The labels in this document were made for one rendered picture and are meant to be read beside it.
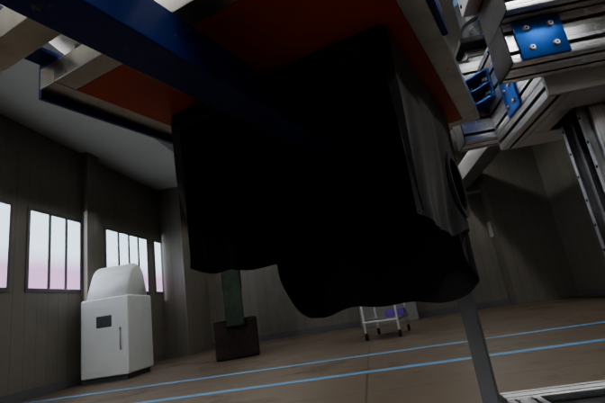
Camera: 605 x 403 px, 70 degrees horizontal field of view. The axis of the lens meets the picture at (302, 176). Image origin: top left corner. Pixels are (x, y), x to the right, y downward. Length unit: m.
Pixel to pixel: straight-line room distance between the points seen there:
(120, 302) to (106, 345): 0.58
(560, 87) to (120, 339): 6.27
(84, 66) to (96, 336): 6.29
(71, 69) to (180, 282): 8.83
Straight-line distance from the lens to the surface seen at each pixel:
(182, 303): 9.47
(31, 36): 0.78
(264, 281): 10.25
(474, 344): 1.34
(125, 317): 6.74
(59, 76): 0.79
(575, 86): 1.08
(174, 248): 9.63
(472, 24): 1.57
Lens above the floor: 0.56
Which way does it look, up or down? 17 degrees up
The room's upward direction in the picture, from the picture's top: 9 degrees counter-clockwise
